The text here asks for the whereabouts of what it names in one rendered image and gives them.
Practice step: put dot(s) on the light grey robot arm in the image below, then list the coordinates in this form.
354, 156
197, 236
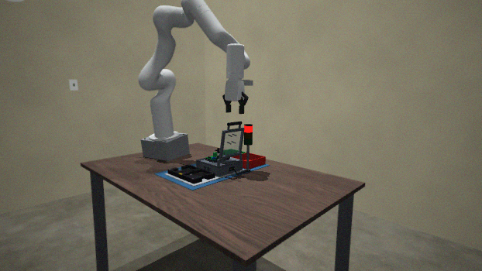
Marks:
154, 77

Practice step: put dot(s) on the red bin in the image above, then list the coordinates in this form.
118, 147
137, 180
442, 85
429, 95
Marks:
255, 160

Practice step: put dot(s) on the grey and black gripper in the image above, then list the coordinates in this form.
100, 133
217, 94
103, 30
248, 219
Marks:
234, 94

